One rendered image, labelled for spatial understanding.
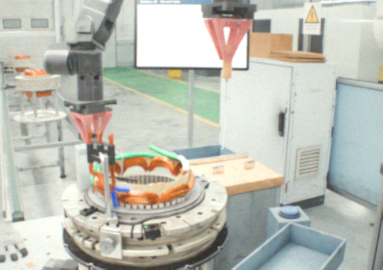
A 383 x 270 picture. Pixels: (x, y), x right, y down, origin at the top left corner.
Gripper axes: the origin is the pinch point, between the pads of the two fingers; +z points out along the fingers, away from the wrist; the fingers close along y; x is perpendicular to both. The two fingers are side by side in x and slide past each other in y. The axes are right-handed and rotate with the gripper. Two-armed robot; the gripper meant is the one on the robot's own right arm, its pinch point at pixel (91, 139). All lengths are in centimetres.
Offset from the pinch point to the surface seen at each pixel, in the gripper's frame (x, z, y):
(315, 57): -67, -9, -230
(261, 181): 26.0, 10.1, -29.0
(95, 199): 16.9, 6.1, 9.9
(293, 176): -69, 83, -214
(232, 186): 23.2, 10.2, -21.5
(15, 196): -74, 40, -6
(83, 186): 10.6, 5.7, 8.6
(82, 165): 10.6, 1.3, 8.6
